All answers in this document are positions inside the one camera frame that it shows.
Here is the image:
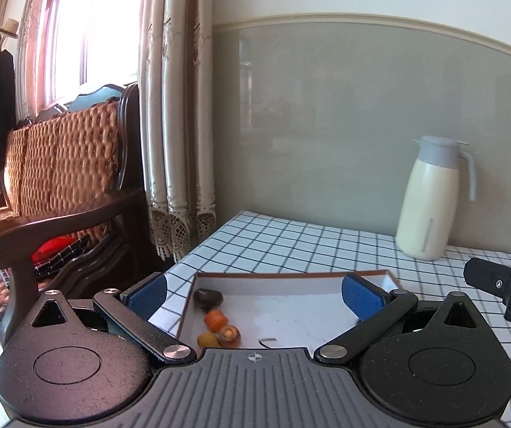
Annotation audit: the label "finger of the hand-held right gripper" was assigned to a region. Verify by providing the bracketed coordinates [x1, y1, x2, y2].
[463, 257, 511, 302]

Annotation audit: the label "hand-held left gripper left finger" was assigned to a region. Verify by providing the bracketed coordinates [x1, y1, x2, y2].
[19, 273, 197, 364]

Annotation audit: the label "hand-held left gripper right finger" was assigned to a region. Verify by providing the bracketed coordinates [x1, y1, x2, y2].
[313, 272, 488, 364]

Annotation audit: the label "dark mangosteen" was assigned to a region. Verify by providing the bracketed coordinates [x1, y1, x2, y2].
[194, 288, 224, 311]

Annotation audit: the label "orange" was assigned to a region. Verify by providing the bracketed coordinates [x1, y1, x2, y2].
[205, 310, 228, 331]

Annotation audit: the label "brown cardboard box white inside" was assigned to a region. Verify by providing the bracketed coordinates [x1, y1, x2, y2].
[177, 269, 405, 351]

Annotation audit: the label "brown-skinned carrot piece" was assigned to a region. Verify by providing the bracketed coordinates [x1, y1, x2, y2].
[217, 325, 241, 347]

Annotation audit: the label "black white checked tablecloth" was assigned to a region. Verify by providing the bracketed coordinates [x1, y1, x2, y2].
[146, 210, 511, 428]

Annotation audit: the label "dark checked cloth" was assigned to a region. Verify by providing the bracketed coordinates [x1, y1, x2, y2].
[33, 236, 93, 281]

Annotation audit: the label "cream thermos jug grey lid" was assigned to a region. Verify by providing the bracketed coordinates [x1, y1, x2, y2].
[396, 136, 478, 261]

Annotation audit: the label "wooden sofa wicker cushions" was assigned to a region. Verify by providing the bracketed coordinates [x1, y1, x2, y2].
[0, 82, 158, 348]

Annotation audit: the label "beige lace-trimmed curtain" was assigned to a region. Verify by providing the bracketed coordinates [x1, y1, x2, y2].
[137, 0, 218, 264]

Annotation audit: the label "window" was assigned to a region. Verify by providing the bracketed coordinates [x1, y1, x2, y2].
[15, 0, 149, 117]

